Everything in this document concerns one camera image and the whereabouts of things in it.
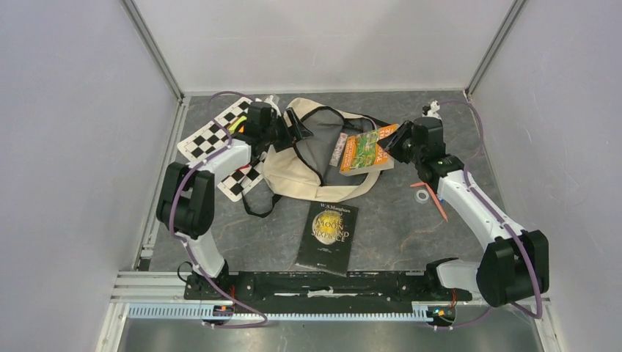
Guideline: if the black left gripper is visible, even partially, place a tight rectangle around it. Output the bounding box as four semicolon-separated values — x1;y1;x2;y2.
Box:
261;108;313;153

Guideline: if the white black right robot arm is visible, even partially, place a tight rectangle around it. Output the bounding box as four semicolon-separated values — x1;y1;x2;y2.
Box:
378;117;550;307

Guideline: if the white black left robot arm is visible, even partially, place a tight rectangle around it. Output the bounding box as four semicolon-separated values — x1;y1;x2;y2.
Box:
156;101;313;299

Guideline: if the black white chessboard mat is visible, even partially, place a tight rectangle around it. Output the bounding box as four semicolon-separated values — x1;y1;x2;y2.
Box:
177;98;267;202

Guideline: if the orange Treehouse book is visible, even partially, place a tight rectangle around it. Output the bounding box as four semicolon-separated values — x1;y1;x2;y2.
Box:
340;124;399;176

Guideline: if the green yellow block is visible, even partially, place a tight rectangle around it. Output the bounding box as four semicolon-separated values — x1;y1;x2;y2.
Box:
227;116;247;133

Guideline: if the Little Women book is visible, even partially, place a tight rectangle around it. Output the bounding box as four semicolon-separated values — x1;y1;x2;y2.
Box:
329;133;348;167

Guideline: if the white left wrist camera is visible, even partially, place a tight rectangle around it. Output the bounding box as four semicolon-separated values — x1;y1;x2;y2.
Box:
263;95;282;115

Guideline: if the clear tape roll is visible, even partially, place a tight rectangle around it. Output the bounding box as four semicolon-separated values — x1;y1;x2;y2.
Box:
415;189;431;204

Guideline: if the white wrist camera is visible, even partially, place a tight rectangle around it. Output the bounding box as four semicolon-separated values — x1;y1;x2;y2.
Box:
422;100;442;120
263;95;282;115

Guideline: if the beige canvas backpack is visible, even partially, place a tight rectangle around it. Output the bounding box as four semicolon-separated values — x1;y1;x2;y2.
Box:
263;98;388;205

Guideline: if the black Moon and Sixpence book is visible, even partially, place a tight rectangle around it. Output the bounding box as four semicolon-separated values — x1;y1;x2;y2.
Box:
295;202;359;277

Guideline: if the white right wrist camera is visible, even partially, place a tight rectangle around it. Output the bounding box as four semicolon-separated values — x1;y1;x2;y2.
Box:
422;100;442;120

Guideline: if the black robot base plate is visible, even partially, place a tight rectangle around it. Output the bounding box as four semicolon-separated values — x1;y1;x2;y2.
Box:
184;271;472;315

